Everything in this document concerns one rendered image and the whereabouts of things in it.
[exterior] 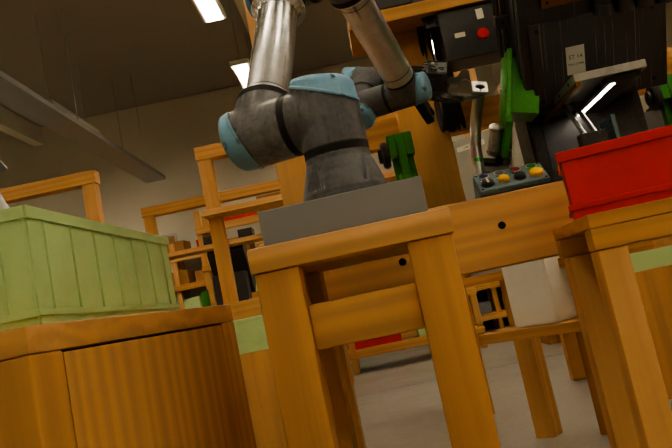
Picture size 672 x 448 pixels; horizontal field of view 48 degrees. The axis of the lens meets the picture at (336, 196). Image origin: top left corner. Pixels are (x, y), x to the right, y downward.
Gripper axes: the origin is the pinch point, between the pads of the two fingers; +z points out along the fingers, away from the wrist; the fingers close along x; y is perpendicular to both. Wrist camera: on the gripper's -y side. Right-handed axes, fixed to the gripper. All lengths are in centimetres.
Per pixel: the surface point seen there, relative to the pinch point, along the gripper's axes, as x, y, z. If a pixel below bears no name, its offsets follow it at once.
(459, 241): -54, -5, -6
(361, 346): 409, -558, -49
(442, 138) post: 13.9, -23.2, -6.9
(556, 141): -3.6, -11.4, 21.6
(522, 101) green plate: -10.3, 3.9, 10.0
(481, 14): 30.5, 8.5, 2.0
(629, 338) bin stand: -89, 6, 19
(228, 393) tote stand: -84, -21, -50
